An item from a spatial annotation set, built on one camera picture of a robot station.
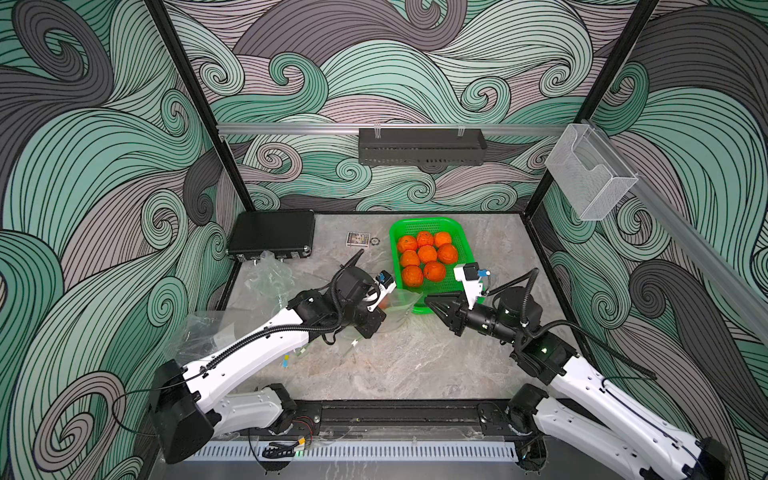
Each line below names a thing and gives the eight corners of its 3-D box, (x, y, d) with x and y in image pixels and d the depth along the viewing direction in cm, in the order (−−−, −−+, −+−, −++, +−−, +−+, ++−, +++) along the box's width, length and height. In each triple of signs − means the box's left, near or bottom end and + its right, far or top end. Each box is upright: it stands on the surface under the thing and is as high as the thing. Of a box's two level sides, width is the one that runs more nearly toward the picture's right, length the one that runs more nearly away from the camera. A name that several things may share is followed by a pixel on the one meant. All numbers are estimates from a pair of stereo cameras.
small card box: (346, 247, 112) (345, 243, 110) (347, 235, 116) (347, 231, 114) (370, 247, 112) (370, 243, 110) (370, 235, 116) (370, 231, 114)
